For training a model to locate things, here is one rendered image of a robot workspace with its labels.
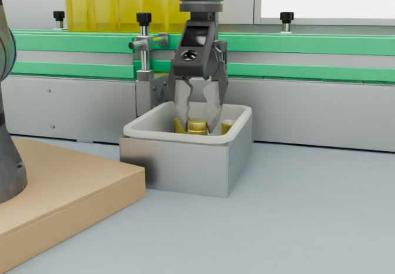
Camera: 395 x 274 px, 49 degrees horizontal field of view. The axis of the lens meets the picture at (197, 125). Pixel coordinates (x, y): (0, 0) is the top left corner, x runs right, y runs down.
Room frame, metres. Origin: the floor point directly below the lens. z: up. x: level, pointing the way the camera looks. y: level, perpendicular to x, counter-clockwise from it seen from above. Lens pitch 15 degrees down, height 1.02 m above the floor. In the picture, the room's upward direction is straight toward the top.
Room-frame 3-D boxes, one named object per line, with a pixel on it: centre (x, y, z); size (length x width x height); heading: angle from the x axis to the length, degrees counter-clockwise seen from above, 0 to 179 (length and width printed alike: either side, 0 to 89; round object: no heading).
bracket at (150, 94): (0.86, 0.09, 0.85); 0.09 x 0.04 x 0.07; 164
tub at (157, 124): (0.71, 0.01, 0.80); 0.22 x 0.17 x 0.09; 164
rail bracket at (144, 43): (0.84, 0.09, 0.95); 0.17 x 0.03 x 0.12; 164
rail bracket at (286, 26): (0.97, -0.20, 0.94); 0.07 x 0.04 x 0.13; 164
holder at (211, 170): (0.74, 0.00, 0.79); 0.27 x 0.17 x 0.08; 164
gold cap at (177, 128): (0.80, 0.03, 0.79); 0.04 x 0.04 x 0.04
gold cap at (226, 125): (0.77, -0.06, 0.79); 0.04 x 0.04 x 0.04
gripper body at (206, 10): (0.74, -0.01, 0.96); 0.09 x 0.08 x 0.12; 165
